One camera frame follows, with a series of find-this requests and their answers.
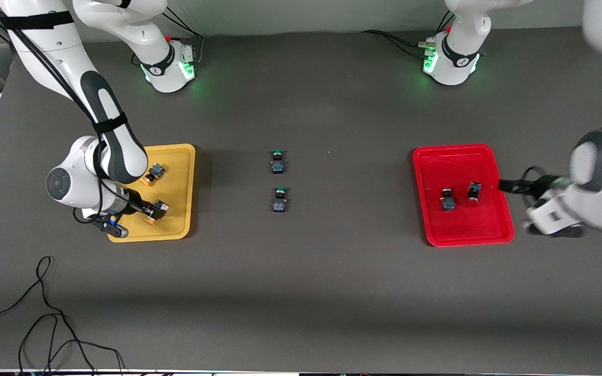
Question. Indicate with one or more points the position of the red plastic tray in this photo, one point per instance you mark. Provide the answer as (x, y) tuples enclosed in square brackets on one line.
[(463, 230)]

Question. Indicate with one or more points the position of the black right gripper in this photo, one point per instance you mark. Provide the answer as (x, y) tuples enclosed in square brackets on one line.
[(132, 201)]

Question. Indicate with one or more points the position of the green push button switch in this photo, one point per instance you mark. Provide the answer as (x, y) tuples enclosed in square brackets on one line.
[(278, 163), (279, 201)]

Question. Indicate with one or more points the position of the red push button switch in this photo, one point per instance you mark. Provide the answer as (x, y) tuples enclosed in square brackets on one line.
[(474, 191), (448, 201)]

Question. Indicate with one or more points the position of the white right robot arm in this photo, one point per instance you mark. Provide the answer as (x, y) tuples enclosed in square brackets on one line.
[(118, 151)]

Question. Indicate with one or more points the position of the yellow plastic tray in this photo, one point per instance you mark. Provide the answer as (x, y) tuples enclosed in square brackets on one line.
[(175, 172)]

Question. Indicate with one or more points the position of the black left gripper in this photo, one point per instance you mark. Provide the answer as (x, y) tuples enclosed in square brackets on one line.
[(539, 184)]

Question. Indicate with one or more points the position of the yellow push button switch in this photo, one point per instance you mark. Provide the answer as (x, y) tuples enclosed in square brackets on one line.
[(152, 219), (153, 174)]

